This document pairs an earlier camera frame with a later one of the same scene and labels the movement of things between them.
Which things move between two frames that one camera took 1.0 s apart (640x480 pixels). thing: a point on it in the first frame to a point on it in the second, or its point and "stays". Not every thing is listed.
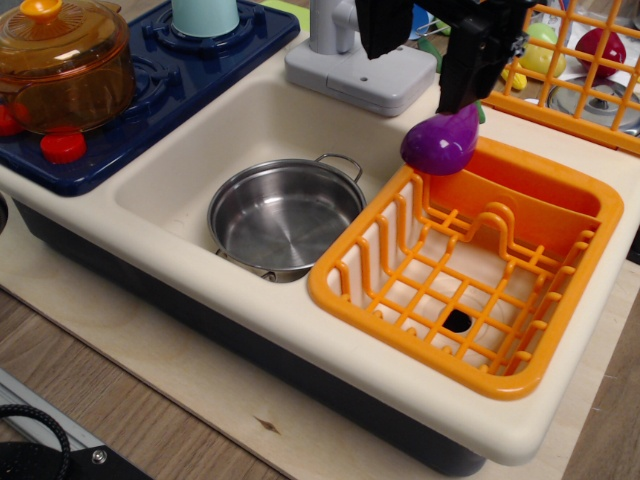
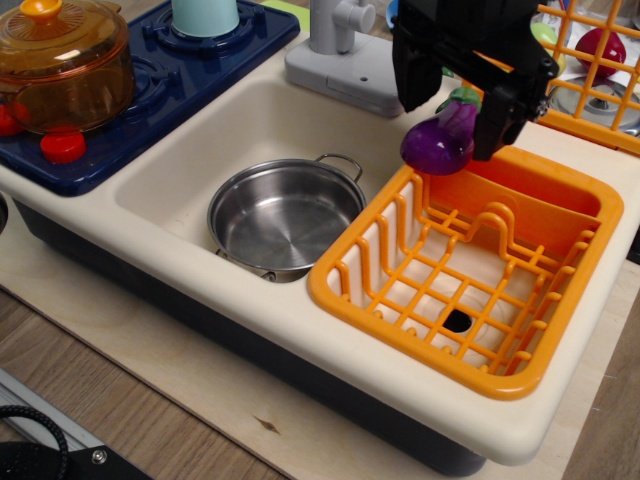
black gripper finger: x=384 y=25 to x=418 y=67
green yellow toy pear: x=541 y=58 stays
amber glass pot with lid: x=65 y=66 stays
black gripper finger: x=474 y=53 to x=503 y=115
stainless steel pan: x=278 y=218 stays
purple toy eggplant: x=444 y=143 stays
